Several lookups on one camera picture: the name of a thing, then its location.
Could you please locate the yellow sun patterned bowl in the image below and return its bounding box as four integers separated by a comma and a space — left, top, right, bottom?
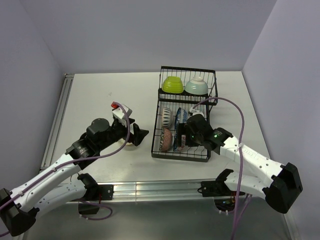
118, 139, 133, 146

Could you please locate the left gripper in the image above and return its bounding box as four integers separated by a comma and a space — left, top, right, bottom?
97, 117, 148, 151

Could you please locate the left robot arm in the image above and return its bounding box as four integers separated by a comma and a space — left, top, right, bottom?
0, 118, 149, 237

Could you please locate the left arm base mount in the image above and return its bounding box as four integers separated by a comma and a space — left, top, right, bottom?
77, 184, 114, 217

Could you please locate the red diamond blue lattice bowl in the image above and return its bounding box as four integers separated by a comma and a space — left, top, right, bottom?
173, 135, 186, 153

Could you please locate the teal dashed ceramic bowl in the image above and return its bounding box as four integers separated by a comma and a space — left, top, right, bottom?
184, 76, 209, 96

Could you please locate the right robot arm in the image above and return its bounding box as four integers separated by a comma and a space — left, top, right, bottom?
177, 114, 303, 214

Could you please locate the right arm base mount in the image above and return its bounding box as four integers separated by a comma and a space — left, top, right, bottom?
197, 180, 236, 212

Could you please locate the white bowl with striped outside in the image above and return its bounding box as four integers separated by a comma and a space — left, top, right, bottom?
161, 107, 173, 128

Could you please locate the leaf patterned bowl stack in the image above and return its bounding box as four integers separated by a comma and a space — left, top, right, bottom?
159, 128, 173, 152

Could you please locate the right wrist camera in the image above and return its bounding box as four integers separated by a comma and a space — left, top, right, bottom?
188, 107, 205, 117

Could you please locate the black wire dish rack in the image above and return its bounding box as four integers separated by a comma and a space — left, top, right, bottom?
151, 66, 218, 163

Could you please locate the blue floral small bowl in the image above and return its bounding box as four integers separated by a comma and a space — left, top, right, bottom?
175, 107, 188, 126

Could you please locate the aluminium frame rail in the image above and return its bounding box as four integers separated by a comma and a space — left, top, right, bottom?
12, 73, 301, 240

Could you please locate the green square bowl white inside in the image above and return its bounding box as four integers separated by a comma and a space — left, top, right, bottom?
161, 76, 184, 94

